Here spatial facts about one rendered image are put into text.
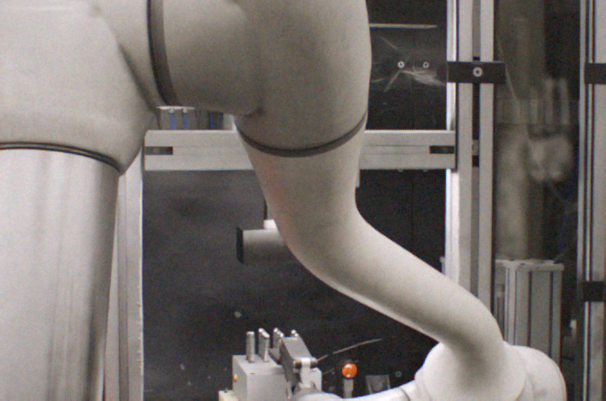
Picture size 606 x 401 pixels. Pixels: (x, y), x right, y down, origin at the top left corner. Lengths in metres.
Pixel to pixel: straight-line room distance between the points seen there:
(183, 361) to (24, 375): 1.07
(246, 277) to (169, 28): 1.07
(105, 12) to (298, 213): 0.23
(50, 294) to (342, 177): 0.25
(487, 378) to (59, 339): 0.53
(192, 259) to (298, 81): 1.02
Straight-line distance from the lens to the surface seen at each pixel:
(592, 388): 1.54
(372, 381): 1.88
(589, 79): 1.49
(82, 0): 0.80
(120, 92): 0.80
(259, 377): 1.53
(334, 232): 0.94
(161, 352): 1.82
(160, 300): 1.81
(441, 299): 1.07
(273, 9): 0.77
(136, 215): 1.36
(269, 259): 1.57
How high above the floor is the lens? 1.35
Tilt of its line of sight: 3 degrees down
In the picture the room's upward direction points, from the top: straight up
